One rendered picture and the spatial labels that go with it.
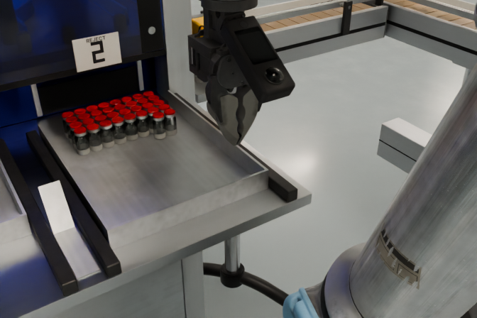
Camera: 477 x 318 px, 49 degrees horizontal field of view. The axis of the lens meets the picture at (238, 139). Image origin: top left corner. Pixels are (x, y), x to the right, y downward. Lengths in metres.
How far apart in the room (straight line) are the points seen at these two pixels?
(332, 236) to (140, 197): 1.38
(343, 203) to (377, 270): 1.89
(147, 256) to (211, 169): 0.22
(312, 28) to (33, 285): 0.96
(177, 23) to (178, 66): 0.09
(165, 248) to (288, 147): 1.94
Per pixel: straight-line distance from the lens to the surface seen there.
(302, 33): 1.38
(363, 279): 0.42
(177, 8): 1.04
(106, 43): 0.99
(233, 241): 1.64
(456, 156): 0.30
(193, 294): 1.45
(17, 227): 0.79
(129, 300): 1.35
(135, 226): 0.73
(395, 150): 1.74
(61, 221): 0.79
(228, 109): 0.70
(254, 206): 0.79
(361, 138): 2.76
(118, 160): 0.92
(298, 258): 2.00
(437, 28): 1.51
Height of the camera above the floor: 1.37
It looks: 31 degrees down
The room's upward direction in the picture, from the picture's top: straight up
